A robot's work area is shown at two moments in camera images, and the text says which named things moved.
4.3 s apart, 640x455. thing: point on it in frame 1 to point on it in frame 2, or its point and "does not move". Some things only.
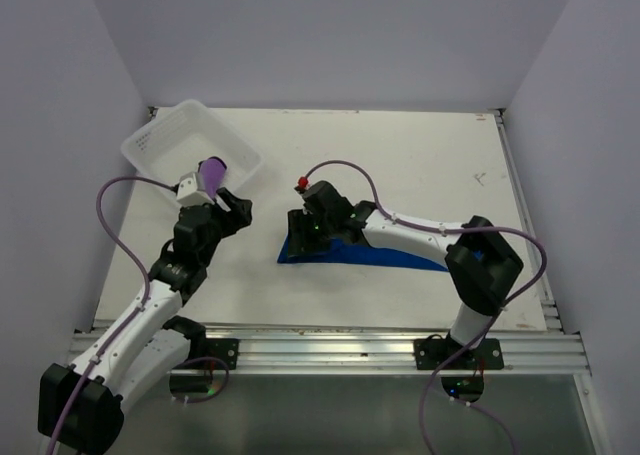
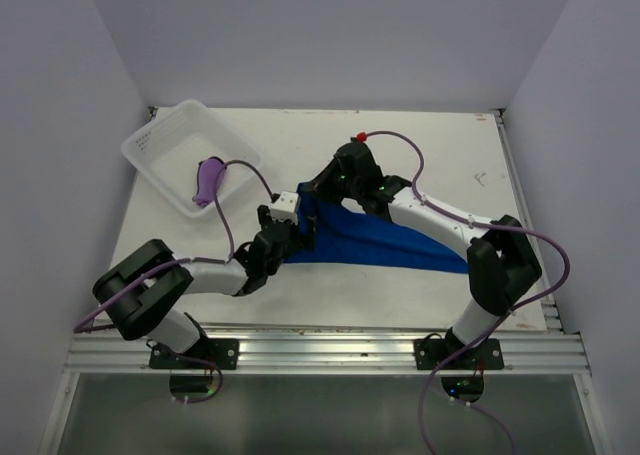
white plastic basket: x=175 y=143 does not move
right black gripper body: x=311 y=232 to x=333 y=186
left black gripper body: x=216 y=236 to x=297 y=239
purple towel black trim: x=212 y=170 does not move
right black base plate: x=431 y=352 does not move
